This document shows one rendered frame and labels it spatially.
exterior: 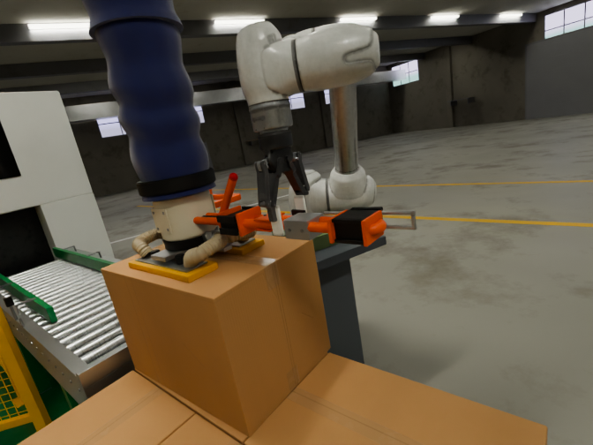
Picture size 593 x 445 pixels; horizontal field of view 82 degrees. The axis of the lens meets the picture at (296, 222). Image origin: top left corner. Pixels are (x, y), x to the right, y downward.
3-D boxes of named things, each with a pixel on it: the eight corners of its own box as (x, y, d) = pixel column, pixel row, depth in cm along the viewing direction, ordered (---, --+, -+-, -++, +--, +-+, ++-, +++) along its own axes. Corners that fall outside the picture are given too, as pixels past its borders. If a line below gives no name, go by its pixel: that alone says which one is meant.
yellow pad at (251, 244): (179, 246, 124) (176, 233, 122) (202, 237, 131) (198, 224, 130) (243, 256, 102) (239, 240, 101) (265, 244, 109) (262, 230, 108)
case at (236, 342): (134, 369, 125) (100, 268, 114) (219, 313, 154) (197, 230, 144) (250, 438, 87) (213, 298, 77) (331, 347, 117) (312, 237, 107)
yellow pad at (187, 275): (129, 267, 110) (123, 253, 109) (157, 256, 117) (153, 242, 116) (189, 283, 88) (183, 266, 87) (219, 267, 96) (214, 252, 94)
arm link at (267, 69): (238, 107, 70) (301, 94, 67) (221, 23, 66) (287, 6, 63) (252, 109, 80) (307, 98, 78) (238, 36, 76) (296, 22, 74)
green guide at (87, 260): (55, 256, 308) (51, 247, 305) (68, 252, 315) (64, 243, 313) (138, 283, 205) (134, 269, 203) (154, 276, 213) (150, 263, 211)
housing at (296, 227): (284, 239, 77) (281, 220, 76) (303, 230, 82) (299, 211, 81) (309, 241, 73) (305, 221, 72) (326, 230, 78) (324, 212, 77)
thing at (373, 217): (329, 244, 68) (326, 220, 67) (348, 231, 74) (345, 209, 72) (367, 247, 63) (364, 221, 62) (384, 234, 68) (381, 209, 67)
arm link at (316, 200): (293, 213, 171) (288, 169, 165) (329, 211, 168) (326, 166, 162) (288, 222, 155) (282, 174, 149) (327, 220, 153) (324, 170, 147)
